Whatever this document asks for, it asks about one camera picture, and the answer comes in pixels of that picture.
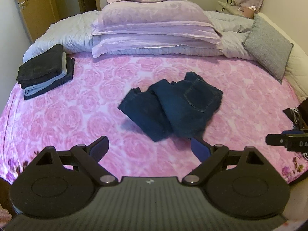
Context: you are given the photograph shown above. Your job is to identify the dark blue jeans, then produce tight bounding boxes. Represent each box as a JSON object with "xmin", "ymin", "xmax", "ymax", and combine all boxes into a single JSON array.
[{"xmin": 118, "ymin": 71, "xmax": 223, "ymax": 142}]

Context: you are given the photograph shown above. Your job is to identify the pile of dark clothes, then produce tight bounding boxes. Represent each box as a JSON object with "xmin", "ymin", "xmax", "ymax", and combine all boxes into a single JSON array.
[{"xmin": 283, "ymin": 99, "xmax": 307, "ymax": 160}]

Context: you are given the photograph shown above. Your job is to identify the pink floral bedspread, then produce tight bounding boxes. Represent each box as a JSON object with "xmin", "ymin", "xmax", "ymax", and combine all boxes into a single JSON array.
[{"xmin": 1, "ymin": 53, "xmax": 307, "ymax": 182}]

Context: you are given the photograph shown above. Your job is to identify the cream padded headboard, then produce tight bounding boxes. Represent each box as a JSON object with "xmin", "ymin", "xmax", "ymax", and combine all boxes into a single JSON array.
[{"xmin": 258, "ymin": 13, "xmax": 308, "ymax": 102}]

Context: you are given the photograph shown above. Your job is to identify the folded light blue jeans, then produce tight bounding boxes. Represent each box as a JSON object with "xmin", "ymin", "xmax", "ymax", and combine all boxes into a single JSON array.
[{"xmin": 24, "ymin": 52, "xmax": 67, "ymax": 96}]

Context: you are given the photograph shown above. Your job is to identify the folded dark navy garment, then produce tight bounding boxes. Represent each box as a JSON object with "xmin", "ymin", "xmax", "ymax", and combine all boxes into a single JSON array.
[{"xmin": 23, "ymin": 57, "xmax": 76, "ymax": 101}]

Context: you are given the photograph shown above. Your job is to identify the grey checked pillow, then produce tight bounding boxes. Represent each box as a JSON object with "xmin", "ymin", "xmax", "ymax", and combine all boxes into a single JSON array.
[{"xmin": 243, "ymin": 14, "xmax": 294, "ymax": 82}]

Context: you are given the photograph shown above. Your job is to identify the folded black garment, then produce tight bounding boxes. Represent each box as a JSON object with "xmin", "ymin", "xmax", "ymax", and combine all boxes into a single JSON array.
[{"xmin": 16, "ymin": 44, "xmax": 67, "ymax": 89}]

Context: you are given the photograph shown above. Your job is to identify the folded lilac quilt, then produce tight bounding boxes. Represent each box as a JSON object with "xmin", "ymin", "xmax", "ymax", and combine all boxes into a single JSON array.
[{"xmin": 92, "ymin": 0, "xmax": 222, "ymax": 58}]

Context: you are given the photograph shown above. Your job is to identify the pink tissue box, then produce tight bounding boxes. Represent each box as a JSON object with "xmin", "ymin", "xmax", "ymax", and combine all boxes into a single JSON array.
[{"xmin": 239, "ymin": 6, "xmax": 256, "ymax": 19}]

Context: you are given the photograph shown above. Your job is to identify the white nightstand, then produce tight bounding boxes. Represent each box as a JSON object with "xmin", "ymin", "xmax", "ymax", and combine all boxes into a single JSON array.
[{"xmin": 216, "ymin": 1, "xmax": 243, "ymax": 16}]

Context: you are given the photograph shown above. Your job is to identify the wooden door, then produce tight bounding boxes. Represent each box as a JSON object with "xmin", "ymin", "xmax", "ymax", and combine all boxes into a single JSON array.
[{"xmin": 17, "ymin": 0, "xmax": 59, "ymax": 42}]

